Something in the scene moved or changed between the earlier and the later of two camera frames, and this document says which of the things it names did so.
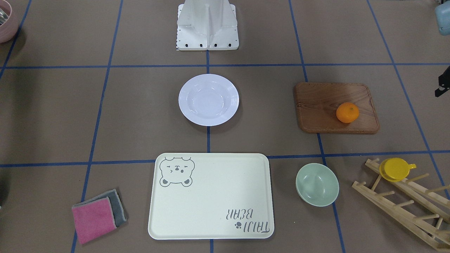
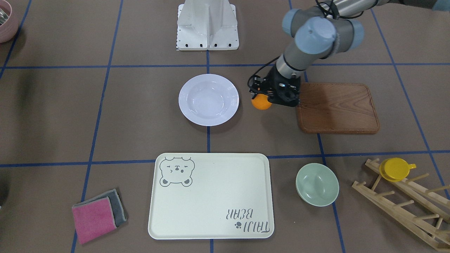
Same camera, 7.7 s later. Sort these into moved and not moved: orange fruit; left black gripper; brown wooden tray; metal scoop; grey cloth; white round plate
Moved: left black gripper; orange fruit
Not moved: white round plate; brown wooden tray; metal scoop; grey cloth
